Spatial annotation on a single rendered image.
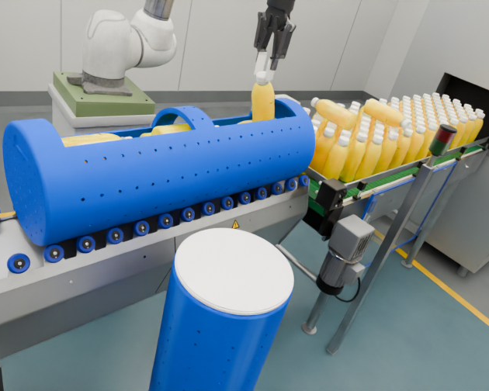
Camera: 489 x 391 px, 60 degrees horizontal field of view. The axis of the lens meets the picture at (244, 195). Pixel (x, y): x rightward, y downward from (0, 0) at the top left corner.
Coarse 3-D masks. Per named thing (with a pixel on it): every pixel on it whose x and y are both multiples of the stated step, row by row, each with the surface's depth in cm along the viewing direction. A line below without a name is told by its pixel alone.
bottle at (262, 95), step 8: (256, 80) 127; (256, 88) 127; (264, 88) 126; (272, 88) 128; (256, 96) 128; (264, 96) 127; (272, 96) 129; (256, 104) 129; (264, 104) 129; (272, 104) 130; (256, 112) 132; (264, 112) 131; (272, 112) 133; (256, 120) 134
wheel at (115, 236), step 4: (112, 228) 106; (116, 228) 106; (108, 232) 105; (112, 232) 106; (116, 232) 106; (120, 232) 107; (108, 236) 105; (112, 236) 105; (116, 236) 106; (120, 236) 107; (108, 240) 105; (112, 240) 105; (116, 240) 106; (120, 240) 107
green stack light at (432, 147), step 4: (432, 140) 154; (436, 140) 152; (432, 144) 153; (436, 144) 152; (440, 144) 151; (444, 144) 151; (448, 144) 151; (428, 148) 155; (432, 148) 153; (436, 148) 152; (440, 148) 152; (444, 148) 152; (448, 148) 153; (432, 152) 154; (436, 152) 153; (440, 152) 152; (444, 152) 153
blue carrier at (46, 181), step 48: (48, 144) 86; (96, 144) 92; (144, 144) 99; (192, 144) 108; (240, 144) 118; (288, 144) 131; (48, 192) 84; (96, 192) 91; (144, 192) 100; (192, 192) 112; (48, 240) 91
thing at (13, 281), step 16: (288, 192) 151; (304, 192) 157; (240, 208) 136; (256, 208) 141; (192, 224) 124; (208, 224) 127; (128, 240) 110; (144, 240) 113; (160, 240) 116; (80, 256) 102; (96, 256) 105; (112, 256) 107; (32, 272) 95; (48, 272) 97; (0, 288) 91
